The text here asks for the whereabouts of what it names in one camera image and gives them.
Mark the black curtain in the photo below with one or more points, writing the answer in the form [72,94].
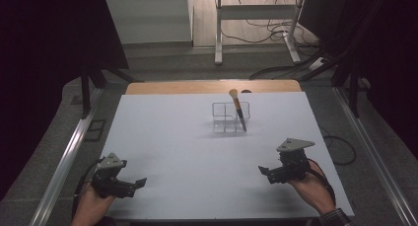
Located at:
[42,71]
[394,64]

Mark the clear acrylic organizer box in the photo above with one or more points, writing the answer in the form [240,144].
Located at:
[223,119]

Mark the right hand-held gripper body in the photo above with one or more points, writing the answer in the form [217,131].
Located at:
[293,160]

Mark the silver metal rail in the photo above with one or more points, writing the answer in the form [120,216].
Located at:
[65,160]
[374,153]

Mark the white metal desk frame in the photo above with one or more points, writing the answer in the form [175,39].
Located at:
[256,12]

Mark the plaid shirt sleeve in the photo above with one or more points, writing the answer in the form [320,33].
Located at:
[335,218]

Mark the person's left hand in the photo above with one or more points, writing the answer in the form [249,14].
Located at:
[90,208]

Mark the white power strip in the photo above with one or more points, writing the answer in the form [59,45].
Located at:
[316,63]

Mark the person's right hand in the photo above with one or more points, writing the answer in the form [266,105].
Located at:
[312,189]

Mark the black metal stand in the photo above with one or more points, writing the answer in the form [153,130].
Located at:
[86,88]
[353,88]

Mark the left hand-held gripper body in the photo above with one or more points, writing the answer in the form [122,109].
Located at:
[106,176]

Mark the white table cover board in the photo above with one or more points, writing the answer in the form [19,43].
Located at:
[184,160]

